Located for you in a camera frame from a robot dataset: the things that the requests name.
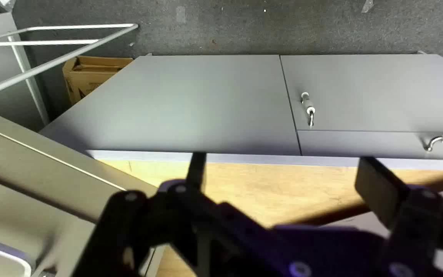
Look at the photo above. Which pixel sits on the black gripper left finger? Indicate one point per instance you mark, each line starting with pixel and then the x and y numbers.
pixel 179 213

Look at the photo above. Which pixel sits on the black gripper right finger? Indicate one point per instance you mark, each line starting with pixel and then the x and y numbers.
pixel 411 213

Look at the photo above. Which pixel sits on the grey cabinet with doors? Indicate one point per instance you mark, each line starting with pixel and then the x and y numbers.
pixel 247 109

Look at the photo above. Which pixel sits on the small silver door knob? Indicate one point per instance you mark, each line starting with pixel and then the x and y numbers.
pixel 307 103

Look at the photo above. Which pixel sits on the brown cardboard box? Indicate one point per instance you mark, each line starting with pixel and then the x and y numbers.
pixel 87 72

